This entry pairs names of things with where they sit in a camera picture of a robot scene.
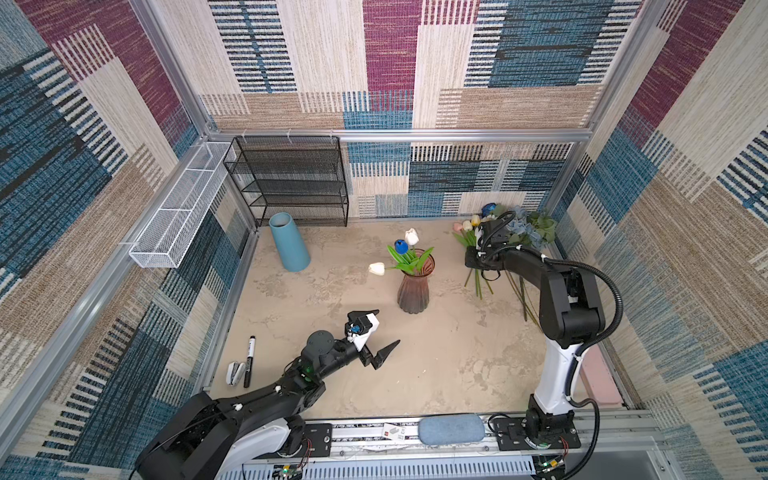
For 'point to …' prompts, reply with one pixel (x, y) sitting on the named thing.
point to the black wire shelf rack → (290, 179)
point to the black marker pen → (248, 370)
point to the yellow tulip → (475, 221)
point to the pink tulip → (457, 227)
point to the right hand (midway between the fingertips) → (470, 260)
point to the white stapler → (234, 372)
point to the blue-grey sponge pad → (441, 430)
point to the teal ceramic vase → (292, 250)
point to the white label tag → (394, 432)
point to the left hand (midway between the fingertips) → (386, 322)
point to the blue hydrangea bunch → (527, 228)
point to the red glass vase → (414, 291)
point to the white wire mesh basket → (163, 241)
